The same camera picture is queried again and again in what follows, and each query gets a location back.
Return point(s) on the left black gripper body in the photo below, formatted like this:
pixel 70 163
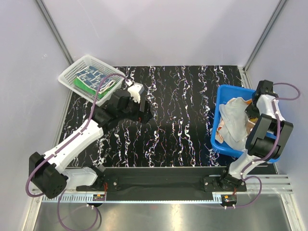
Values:
pixel 132 112

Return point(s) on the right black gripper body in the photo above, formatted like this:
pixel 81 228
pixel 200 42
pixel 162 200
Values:
pixel 252 110

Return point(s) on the blue white patterned towel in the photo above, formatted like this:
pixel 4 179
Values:
pixel 91 76

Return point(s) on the green microfiber towel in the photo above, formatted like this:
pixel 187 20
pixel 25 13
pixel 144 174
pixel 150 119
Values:
pixel 106 87

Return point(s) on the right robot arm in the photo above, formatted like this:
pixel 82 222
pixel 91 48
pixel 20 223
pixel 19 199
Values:
pixel 265 142

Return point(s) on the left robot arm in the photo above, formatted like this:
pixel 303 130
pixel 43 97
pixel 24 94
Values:
pixel 48 171

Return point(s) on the blue plastic bin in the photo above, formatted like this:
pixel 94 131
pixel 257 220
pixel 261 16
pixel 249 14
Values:
pixel 231 127

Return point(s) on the grey white towel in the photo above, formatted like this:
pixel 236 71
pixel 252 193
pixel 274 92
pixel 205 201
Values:
pixel 234 120

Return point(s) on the orange floral towel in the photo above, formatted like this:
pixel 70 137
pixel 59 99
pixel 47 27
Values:
pixel 220 134

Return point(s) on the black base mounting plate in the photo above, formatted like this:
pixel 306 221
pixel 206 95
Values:
pixel 146 176

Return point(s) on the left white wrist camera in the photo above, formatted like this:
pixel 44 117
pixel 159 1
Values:
pixel 135 90

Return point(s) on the aluminium frame rail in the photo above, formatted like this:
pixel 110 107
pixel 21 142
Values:
pixel 205 191

